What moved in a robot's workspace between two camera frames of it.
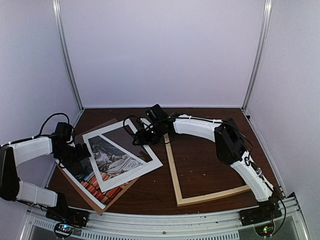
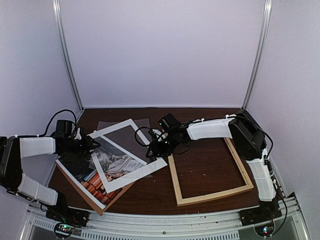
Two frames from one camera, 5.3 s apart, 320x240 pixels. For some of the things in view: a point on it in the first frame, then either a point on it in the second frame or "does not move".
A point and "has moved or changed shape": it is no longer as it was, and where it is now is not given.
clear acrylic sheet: (109, 142) has moved or changed shape
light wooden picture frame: (181, 201) does not move
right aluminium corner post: (259, 54) does not move
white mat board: (115, 159) has moved or changed shape
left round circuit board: (64, 230) does not move
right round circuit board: (265, 230) does not move
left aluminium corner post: (58, 17) does not move
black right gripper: (143, 138) to (157, 150)
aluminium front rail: (289, 223) does not move
